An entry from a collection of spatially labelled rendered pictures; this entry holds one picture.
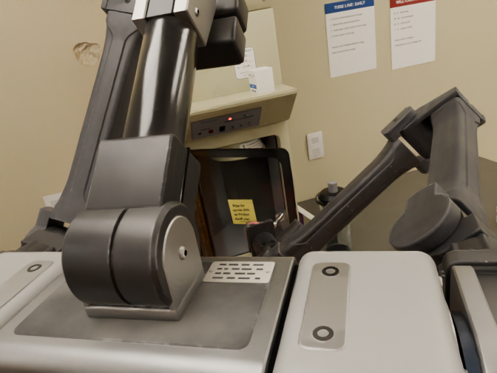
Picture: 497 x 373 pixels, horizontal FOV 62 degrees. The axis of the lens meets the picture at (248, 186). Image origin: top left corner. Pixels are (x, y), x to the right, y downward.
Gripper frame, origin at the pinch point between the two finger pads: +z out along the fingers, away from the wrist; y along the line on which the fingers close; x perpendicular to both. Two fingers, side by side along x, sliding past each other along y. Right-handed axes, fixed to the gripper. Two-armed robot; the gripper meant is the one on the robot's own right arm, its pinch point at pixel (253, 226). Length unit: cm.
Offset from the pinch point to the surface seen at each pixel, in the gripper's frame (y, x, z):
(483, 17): 34, -128, 63
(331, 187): 0.1, -27.7, 10.3
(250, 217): -0.3, -1.1, 6.5
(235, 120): 25.7, -3.0, 12.1
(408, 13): 41, -91, 62
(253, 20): 49, -14, 19
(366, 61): 26, -71, 62
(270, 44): 42.3, -17.7, 19.1
